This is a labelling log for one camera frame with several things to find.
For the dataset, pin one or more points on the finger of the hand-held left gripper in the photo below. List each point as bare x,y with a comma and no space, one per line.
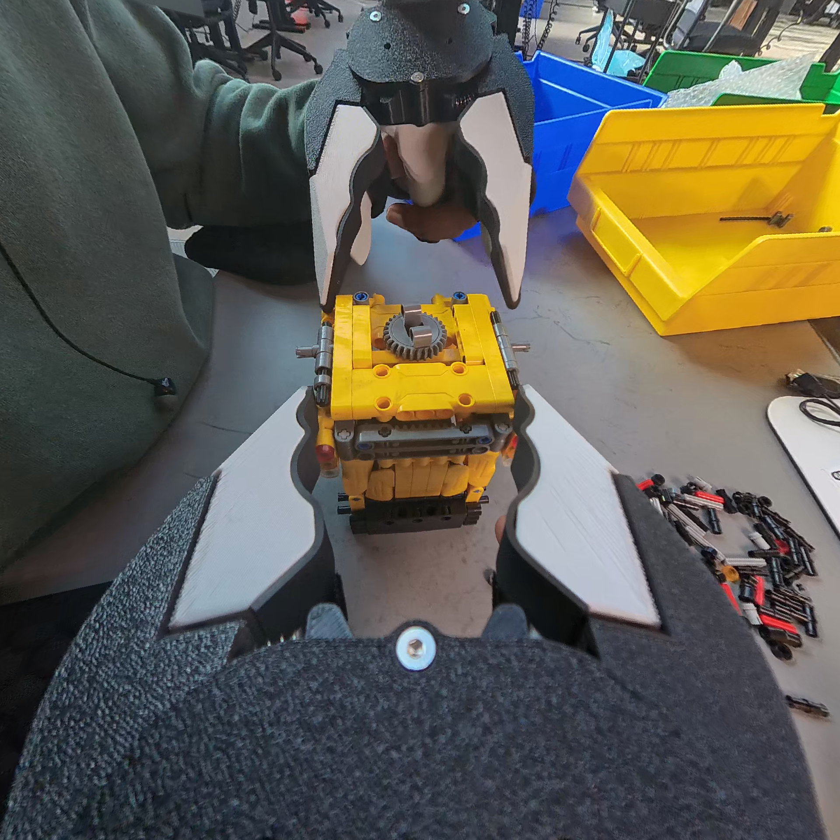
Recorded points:
331,184
508,184

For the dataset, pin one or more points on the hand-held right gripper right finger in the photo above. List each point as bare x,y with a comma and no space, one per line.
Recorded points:
577,525

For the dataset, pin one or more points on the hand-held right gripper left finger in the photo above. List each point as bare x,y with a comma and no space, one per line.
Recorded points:
249,525

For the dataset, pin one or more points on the yellow lego model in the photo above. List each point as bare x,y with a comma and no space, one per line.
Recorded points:
420,387

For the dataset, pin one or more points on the person's left forearm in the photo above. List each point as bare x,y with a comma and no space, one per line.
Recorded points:
249,151

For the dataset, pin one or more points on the pile of black red lego pins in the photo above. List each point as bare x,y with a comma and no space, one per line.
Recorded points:
781,571

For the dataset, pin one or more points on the single black lego pin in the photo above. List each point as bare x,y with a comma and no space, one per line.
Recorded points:
807,705

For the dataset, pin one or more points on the person's left hand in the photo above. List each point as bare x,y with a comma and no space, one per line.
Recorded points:
433,223

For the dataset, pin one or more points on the blue plastic bin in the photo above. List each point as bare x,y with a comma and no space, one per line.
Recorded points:
577,118

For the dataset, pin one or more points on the black office chair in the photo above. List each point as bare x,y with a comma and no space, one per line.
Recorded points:
210,33
279,39
722,26

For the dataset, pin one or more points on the green plastic bin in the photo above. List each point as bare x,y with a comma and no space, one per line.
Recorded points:
689,69

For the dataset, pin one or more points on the white rounded board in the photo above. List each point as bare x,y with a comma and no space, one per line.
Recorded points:
807,472

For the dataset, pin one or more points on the yellow plastic bin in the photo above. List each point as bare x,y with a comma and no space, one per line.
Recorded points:
722,302

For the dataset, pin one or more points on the person's green sweater torso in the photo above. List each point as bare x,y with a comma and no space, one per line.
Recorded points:
79,262

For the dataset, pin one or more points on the clear bubble wrap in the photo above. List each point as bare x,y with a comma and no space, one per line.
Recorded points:
754,82

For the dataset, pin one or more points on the black axle with grey connector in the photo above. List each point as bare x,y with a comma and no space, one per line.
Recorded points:
781,220

